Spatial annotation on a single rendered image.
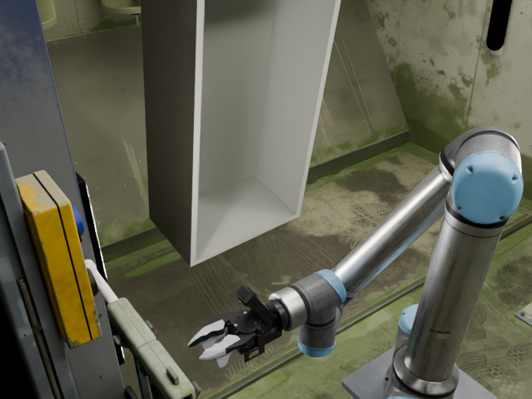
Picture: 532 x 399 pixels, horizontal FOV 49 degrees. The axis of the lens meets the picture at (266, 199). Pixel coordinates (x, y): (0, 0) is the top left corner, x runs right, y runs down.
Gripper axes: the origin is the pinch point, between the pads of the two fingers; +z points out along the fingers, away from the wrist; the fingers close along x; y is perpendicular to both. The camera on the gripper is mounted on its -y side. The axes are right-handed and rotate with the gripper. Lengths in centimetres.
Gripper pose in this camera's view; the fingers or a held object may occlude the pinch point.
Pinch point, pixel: (198, 347)
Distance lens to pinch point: 122.3
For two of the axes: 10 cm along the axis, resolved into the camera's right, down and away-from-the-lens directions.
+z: -8.2, 3.2, -4.8
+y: 0.2, 8.5, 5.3
